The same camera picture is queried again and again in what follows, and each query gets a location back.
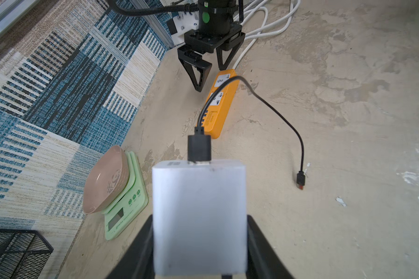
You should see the pink panda bowl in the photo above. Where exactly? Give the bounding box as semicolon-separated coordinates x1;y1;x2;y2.
83;145;129;215

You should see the orange power strip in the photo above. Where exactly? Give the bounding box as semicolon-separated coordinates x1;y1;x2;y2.
201;69;240;140

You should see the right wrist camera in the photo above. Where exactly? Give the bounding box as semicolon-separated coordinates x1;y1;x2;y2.
166;12;199;45

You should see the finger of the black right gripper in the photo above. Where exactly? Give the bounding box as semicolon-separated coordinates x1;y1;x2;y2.
178;46;212;92
216;33;245;71

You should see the white power strip cable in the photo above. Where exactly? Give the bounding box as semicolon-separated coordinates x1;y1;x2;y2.
232;0;301;70

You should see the white usb charger adapter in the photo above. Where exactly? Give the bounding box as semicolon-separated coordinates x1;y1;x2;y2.
152;159;247;276

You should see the black mesh shelf rack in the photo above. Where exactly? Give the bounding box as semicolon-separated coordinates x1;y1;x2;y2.
0;229;54;279

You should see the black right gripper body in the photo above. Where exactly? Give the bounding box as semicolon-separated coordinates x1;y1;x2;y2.
184;23;245;54

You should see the green electronic scale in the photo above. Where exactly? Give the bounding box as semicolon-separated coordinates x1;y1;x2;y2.
101;151;149;241

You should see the black usb cable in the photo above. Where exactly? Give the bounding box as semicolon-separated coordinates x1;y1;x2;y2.
187;76;307;191

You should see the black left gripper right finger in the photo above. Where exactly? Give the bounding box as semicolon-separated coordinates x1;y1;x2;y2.
246;215;294;279

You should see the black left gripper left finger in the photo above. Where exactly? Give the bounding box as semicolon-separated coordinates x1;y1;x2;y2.
106;215;155;279

